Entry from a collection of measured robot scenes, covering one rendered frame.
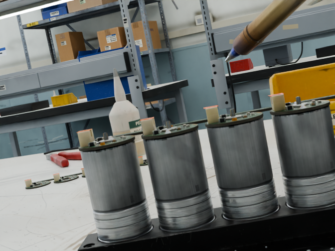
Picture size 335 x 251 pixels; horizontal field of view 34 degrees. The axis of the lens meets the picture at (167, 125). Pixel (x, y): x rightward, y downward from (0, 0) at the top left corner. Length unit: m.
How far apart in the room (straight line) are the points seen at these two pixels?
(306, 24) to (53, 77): 1.32
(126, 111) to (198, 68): 4.27
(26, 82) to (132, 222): 2.84
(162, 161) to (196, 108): 4.67
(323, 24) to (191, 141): 2.30
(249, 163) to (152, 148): 0.04
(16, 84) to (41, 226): 2.73
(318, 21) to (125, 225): 2.32
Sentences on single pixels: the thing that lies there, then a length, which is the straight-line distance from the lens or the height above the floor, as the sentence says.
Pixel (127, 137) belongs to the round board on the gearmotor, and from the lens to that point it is 0.24.
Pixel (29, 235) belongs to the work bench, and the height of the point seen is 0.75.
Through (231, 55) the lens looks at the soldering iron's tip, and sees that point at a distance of 0.22.
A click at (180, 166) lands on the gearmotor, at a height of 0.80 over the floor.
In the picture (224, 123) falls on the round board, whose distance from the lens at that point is 0.22.
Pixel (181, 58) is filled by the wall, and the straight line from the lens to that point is 4.90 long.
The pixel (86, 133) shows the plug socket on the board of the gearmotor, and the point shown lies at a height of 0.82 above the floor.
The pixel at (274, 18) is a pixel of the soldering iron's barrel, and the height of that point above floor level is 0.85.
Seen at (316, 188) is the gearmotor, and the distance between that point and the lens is 0.23.
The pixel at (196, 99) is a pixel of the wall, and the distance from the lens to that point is 4.88.
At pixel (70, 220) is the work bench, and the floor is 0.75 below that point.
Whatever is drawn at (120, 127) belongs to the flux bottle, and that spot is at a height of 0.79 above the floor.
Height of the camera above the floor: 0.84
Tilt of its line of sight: 6 degrees down
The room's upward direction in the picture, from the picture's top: 11 degrees counter-clockwise
